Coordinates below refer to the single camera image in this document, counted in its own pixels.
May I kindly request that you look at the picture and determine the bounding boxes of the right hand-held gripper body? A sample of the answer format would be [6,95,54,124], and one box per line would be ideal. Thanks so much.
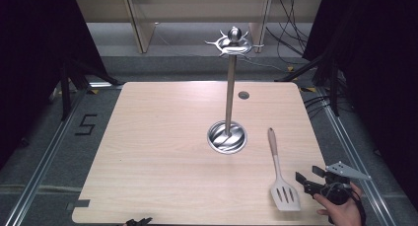
[304,161,373,206]

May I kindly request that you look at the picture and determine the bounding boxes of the grey slotted spatula wooden handle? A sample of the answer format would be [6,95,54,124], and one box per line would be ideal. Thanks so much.
[266,127,302,212]

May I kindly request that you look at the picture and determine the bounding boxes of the steel utensil rack stand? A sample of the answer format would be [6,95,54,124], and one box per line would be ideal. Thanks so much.
[204,26,265,155]

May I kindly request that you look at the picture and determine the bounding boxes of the person's right hand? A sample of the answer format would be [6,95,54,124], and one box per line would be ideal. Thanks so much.
[313,182,366,226]

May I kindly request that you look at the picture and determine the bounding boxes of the black metal stand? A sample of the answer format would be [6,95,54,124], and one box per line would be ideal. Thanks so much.
[275,49,343,117]
[58,58,121,122]

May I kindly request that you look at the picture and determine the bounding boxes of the black curtain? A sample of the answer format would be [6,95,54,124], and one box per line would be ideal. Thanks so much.
[302,0,418,200]
[0,0,109,170]

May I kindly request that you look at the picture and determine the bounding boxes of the wooden furniture leg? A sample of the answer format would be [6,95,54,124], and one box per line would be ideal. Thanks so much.
[122,0,158,54]
[247,0,274,54]

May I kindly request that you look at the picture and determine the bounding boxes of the aluminium floor rail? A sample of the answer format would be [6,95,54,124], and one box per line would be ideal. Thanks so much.
[2,81,123,226]
[314,87,400,226]

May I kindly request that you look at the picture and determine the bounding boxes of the black cable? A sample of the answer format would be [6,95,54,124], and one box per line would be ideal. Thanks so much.
[350,186,368,226]

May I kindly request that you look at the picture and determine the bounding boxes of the black floor cables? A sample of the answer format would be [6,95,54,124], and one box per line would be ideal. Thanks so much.
[303,93,354,119]

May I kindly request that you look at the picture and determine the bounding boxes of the bundle of black cables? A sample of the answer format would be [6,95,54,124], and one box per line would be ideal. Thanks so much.
[265,0,312,57]

